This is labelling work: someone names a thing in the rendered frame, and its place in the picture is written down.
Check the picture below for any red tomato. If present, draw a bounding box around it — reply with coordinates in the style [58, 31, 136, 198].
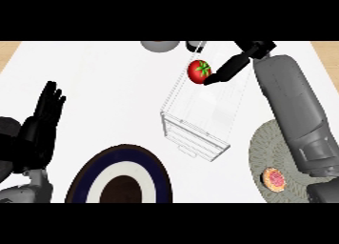
[188, 59, 214, 85]

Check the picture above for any white wire tiered shelf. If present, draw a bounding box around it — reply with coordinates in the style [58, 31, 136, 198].
[160, 40, 257, 163]

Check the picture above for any round grey woven placemat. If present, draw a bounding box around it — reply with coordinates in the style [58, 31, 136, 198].
[248, 118, 339, 204]

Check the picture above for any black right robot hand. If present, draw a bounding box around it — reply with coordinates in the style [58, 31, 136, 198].
[202, 40, 279, 87]

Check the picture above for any blue white brown plate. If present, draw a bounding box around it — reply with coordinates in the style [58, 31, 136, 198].
[65, 143, 174, 204]

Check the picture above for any dark cup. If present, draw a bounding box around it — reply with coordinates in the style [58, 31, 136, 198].
[185, 40, 207, 53]

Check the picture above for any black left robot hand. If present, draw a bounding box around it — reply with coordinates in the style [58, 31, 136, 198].
[11, 80, 68, 174]

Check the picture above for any grey bowl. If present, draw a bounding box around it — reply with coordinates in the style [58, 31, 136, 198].
[139, 40, 182, 53]

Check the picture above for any dark round object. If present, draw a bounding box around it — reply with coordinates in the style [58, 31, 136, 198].
[0, 116, 24, 192]

